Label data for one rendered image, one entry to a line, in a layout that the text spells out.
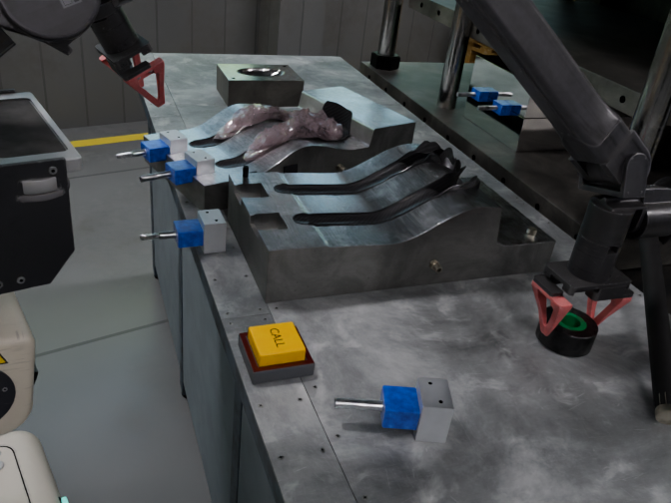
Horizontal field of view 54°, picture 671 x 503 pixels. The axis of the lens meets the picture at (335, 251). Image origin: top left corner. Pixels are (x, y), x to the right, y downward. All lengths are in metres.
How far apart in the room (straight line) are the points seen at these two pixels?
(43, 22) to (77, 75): 3.19
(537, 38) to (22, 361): 0.74
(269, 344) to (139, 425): 1.12
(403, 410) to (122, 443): 1.22
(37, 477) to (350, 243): 0.81
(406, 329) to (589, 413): 0.26
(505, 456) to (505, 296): 0.35
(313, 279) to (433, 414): 0.31
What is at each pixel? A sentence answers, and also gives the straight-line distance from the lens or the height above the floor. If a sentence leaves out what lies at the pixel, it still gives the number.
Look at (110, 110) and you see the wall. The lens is 3.90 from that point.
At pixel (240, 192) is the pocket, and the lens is 1.12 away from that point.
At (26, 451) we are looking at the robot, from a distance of 1.52.
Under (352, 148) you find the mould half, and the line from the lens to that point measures 1.35.
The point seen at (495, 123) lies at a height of 0.82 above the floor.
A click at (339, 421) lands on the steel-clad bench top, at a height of 0.80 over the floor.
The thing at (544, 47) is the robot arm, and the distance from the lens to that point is 0.81.
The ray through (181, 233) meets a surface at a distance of 1.06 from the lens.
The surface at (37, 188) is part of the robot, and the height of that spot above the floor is 1.02.
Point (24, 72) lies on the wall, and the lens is 3.74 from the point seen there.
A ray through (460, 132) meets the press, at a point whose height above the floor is 0.79.
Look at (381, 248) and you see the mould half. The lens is 0.99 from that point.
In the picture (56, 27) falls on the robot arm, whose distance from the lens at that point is 0.61.
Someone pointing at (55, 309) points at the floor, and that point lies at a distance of 2.38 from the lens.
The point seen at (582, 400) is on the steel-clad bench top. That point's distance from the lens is 0.93.
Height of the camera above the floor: 1.36
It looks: 30 degrees down
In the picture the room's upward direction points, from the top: 7 degrees clockwise
